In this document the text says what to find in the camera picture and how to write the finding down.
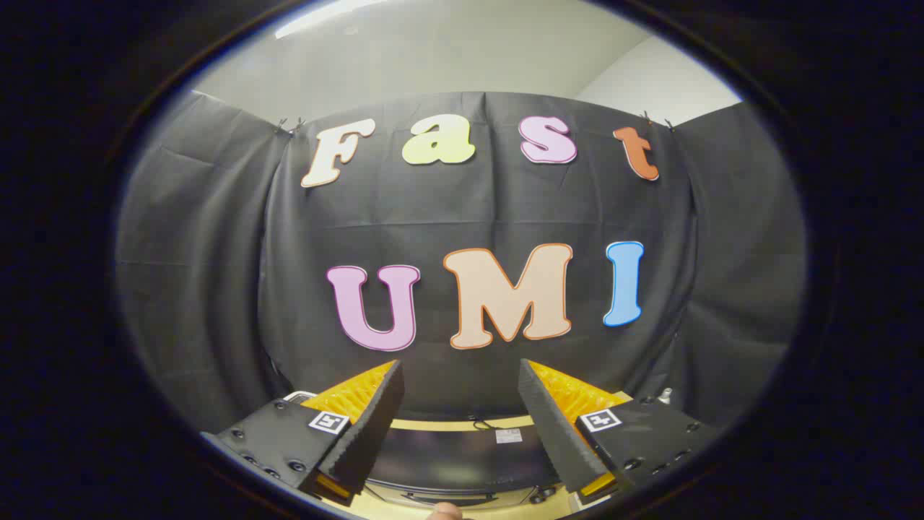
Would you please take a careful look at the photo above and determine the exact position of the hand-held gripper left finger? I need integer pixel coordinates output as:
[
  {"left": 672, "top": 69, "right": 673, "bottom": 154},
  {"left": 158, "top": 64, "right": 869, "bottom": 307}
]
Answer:
[{"left": 201, "top": 360, "right": 405, "bottom": 506}]

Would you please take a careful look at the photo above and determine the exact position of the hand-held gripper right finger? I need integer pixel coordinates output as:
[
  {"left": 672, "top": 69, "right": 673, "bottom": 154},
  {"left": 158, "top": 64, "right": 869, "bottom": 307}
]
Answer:
[{"left": 518, "top": 359, "right": 723, "bottom": 506}]

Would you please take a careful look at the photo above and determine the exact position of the black toaster oven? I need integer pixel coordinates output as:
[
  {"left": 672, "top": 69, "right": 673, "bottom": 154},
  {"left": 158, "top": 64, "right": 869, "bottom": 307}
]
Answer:
[{"left": 284, "top": 390, "right": 578, "bottom": 511}]

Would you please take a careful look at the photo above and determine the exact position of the black backdrop cloth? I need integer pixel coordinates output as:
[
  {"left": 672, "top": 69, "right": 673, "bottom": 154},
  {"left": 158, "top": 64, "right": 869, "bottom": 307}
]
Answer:
[{"left": 114, "top": 90, "right": 808, "bottom": 434}]

